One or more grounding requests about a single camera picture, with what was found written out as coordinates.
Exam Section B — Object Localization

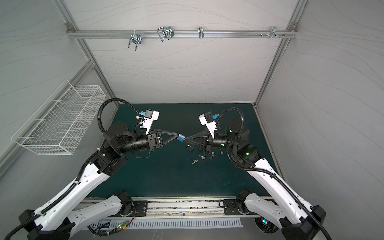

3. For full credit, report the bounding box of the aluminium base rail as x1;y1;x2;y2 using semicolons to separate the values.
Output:
77;196;271;218

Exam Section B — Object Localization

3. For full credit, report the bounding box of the dark padlock with keys top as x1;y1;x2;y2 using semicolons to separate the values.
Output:
186;145;194;152

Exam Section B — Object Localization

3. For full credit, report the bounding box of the white wire basket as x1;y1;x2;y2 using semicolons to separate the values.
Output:
11;80;106;156

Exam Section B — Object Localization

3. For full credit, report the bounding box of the metal u-bolt hook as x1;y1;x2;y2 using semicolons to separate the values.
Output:
128;33;142;51
157;26;175;42

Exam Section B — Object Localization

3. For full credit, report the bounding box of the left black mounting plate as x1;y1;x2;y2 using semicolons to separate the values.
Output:
110;201;149;218

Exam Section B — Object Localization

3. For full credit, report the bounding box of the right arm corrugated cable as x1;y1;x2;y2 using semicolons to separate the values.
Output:
215;107;333;240

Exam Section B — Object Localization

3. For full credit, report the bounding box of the blue padlock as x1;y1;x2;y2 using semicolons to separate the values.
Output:
177;134;185;142

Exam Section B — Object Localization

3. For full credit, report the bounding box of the white slotted cable duct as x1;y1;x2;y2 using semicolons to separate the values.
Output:
88;218;244;230

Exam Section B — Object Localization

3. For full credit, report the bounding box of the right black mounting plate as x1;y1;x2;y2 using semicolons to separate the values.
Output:
220;199;250;216

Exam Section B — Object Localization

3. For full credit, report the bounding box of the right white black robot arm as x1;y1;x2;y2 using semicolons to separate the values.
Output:
184;120;331;240

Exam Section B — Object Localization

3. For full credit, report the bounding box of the green table mat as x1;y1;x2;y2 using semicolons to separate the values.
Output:
90;104;274;198

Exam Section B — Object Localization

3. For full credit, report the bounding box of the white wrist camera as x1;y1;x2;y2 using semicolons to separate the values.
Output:
199;112;219;139
139;109;160;135

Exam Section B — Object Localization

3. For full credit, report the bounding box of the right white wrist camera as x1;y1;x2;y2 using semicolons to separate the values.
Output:
199;112;219;139

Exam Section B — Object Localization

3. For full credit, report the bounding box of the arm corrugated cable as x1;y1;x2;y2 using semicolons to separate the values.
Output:
215;107;333;240
4;98;142;240

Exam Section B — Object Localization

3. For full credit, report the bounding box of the metal U-bolt hook middle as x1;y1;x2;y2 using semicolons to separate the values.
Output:
157;26;175;42

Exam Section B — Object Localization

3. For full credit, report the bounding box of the black mounting plate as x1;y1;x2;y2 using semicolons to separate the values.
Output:
110;201;149;218
220;199;250;216

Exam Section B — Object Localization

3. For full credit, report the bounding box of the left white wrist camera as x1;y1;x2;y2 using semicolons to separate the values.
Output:
139;109;160;135

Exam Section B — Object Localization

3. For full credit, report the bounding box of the metal U-bolt hook left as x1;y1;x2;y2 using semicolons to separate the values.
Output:
128;33;142;51

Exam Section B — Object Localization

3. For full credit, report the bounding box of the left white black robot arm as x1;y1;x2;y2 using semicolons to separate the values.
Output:
15;123;184;240

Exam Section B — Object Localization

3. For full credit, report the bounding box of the aluminium cross rail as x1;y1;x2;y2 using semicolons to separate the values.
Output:
67;29;299;39

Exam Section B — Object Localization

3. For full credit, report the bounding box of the small metal bracket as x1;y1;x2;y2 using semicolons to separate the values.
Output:
198;27;204;39

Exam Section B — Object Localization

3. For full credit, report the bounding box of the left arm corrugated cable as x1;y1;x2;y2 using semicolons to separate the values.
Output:
4;98;142;240

